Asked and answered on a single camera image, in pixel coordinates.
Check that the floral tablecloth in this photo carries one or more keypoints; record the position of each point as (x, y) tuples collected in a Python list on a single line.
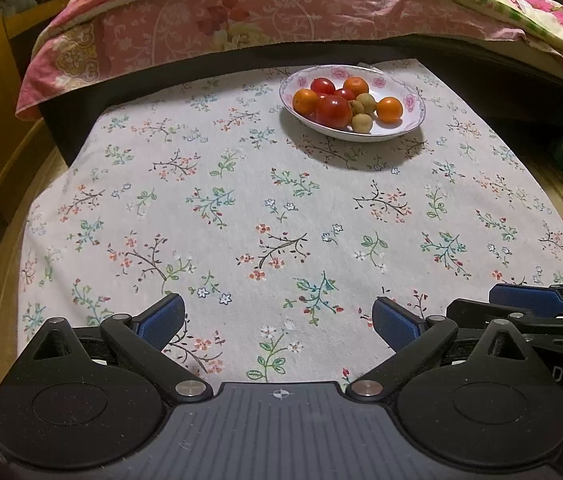
[(211, 185)]

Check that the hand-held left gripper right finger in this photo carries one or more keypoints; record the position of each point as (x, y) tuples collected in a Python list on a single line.
[(394, 322)]

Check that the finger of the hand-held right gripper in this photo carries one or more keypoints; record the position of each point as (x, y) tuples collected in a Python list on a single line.
[(541, 327), (526, 297)]

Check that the pink floral bed sheet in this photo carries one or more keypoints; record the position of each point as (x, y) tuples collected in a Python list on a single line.
[(161, 25)]

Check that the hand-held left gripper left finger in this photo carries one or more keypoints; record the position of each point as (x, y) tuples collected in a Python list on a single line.
[(164, 317)]

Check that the large red tomato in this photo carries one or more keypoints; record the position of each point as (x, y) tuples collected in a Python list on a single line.
[(334, 111)]

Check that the small red tomato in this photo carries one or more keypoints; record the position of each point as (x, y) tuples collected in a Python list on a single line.
[(344, 93), (322, 85)]

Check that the dark bed frame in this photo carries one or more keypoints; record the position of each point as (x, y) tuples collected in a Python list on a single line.
[(91, 110)]

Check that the white floral-rim bowl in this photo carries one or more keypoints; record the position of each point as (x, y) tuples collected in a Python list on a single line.
[(411, 95)]

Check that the tan longan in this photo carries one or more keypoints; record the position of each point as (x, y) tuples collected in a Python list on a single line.
[(356, 107), (366, 102), (362, 123)]

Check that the small orange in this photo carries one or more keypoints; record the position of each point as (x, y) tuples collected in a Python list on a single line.
[(305, 101), (390, 110), (355, 85)]

